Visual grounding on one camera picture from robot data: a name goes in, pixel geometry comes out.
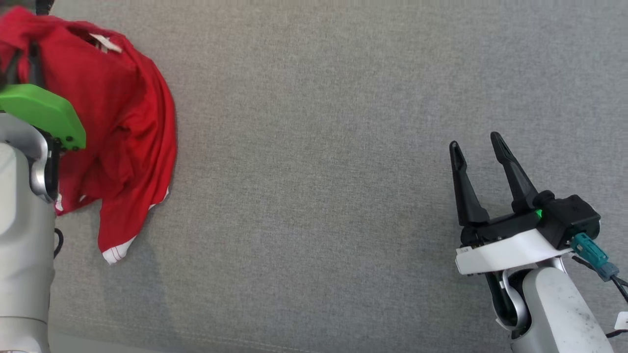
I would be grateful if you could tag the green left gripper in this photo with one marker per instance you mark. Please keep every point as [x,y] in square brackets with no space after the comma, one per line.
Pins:
[41,110]

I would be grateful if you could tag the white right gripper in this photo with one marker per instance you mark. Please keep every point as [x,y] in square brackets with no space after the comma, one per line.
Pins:
[510,250]

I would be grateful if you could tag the red shorts white trim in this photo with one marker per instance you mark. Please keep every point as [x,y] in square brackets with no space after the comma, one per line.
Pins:
[127,122]

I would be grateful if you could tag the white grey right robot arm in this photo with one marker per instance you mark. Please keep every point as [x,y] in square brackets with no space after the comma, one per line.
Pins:
[559,309]

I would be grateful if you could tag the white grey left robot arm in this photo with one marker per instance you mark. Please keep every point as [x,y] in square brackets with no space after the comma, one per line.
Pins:
[22,245]

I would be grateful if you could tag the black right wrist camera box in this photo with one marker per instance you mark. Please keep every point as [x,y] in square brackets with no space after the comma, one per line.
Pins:
[569,218]

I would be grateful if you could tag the teal right camera connector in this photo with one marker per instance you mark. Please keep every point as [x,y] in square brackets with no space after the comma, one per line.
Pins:
[591,254]

